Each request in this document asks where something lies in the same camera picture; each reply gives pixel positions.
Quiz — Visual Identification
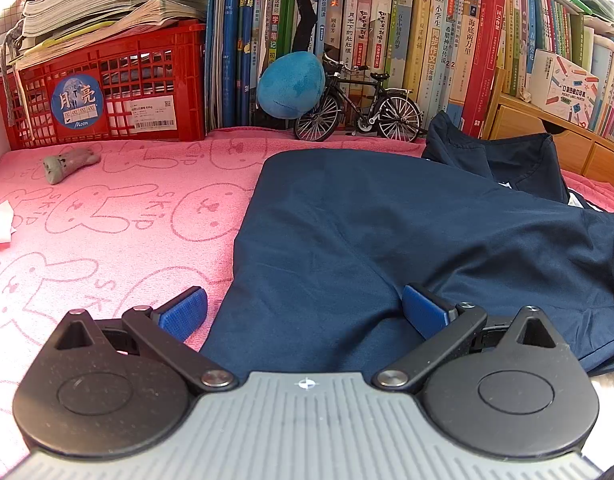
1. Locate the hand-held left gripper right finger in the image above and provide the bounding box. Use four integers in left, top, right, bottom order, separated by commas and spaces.
373, 283, 558, 392

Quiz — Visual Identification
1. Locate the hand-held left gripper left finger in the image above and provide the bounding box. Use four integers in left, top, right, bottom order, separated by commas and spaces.
54, 285, 239, 394

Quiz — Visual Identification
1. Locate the navy and white jacket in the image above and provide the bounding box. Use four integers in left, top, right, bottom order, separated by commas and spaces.
199, 110, 614, 381

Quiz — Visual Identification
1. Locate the pink bunny print blanket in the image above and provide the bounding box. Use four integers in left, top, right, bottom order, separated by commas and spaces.
0, 127, 614, 480

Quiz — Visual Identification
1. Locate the small grey toy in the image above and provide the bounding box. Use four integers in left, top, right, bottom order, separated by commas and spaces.
42, 148, 104, 185

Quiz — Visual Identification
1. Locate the black model bicycle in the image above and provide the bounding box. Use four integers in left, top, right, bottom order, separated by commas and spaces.
293, 51, 424, 144

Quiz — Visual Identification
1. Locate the wooden drawer organizer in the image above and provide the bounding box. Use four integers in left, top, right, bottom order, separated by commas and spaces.
481, 66, 614, 179

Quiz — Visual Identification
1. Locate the red plastic crate with sticker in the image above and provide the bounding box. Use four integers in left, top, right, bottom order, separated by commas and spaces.
0, 19, 209, 151

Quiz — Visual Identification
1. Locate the blue plush ball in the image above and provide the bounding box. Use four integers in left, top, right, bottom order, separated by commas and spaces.
256, 51, 325, 121

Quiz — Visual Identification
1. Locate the white printed cardboard box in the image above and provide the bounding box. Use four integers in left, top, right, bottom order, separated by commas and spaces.
528, 48, 601, 122

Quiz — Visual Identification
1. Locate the row of tall children's books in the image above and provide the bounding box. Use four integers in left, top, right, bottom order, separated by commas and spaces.
203, 0, 509, 142

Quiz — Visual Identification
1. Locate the row of slim schoolbooks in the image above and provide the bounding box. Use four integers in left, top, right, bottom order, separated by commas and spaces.
501, 0, 614, 144

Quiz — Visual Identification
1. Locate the black hanging strap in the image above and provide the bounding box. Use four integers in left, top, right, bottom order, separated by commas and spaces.
291, 0, 321, 57

